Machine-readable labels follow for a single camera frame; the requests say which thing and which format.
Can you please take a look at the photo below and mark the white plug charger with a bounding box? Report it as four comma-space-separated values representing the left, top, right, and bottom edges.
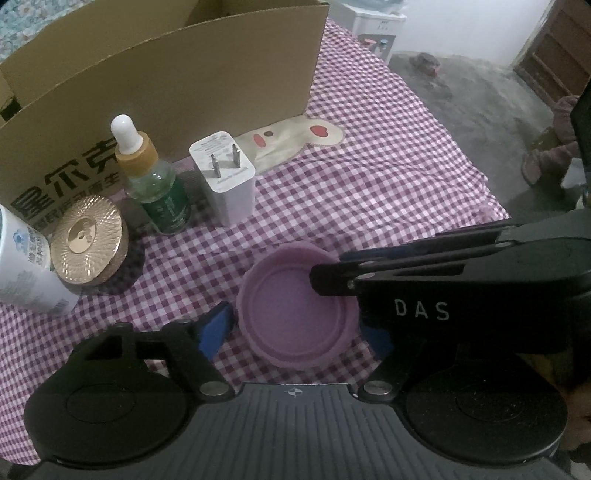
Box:
189, 130, 257, 228

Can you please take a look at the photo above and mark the floral blue wall cloth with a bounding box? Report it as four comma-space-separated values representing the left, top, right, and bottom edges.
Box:
0, 0, 61, 54

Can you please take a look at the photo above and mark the purple round lid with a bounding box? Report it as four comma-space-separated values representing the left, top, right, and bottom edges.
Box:
235, 240, 361, 370

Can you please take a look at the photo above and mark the brown wooden door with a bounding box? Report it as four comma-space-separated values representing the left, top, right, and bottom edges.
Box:
512, 0, 591, 109

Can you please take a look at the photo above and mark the purple checkered tablecloth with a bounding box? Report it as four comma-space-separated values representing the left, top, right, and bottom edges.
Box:
0, 21, 511, 462

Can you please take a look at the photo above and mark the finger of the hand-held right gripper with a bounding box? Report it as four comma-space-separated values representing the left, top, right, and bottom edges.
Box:
308, 259, 468, 297
339, 220, 515, 268

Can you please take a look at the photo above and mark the white plastic bottle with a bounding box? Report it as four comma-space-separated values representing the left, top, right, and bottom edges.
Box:
0, 203, 81, 317

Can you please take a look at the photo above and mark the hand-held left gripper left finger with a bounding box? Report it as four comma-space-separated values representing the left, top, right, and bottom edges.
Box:
69, 301, 232, 401

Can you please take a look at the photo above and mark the dark jar with gold lid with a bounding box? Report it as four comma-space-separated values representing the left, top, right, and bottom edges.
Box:
50, 196, 146, 296

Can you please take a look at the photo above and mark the green dropper bottle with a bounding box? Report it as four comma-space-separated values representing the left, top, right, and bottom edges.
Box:
111, 115, 192, 236

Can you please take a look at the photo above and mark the dark red shoe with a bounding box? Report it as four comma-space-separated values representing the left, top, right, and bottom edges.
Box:
410, 52, 441, 77

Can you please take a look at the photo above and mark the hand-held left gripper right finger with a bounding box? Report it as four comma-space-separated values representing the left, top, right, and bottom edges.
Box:
358, 322, 419, 408

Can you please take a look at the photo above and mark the white water dispenser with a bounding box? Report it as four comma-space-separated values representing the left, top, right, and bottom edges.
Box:
344, 0, 408, 61

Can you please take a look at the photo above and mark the pink fuzzy object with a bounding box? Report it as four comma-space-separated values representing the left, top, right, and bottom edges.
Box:
521, 95, 583, 188

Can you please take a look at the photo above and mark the brown cardboard box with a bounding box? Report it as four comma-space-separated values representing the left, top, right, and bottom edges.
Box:
0, 0, 331, 217

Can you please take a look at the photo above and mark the cream eye mask with hearts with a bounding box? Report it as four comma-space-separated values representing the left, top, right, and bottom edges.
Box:
238, 115, 346, 175

